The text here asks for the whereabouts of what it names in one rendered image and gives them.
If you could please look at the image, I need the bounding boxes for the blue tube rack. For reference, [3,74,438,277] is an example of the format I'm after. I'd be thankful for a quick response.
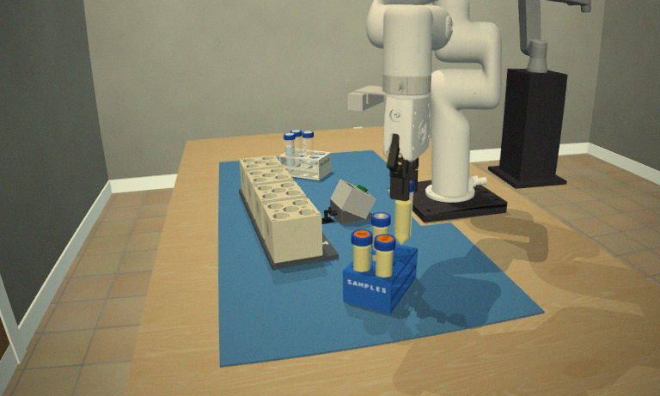
[343,244,418,314]

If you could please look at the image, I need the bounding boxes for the cream tube rack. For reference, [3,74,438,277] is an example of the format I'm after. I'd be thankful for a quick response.
[279,149,332,180]

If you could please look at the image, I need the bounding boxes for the beige bucket adapter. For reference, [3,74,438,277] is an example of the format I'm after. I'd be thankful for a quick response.
[262,198,323,264]
[239,155,283,202]
[253,181,306,239]
[246,167,293,219]

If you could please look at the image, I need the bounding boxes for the blue bench mat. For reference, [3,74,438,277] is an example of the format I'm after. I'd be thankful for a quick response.
[218,150,545,367]

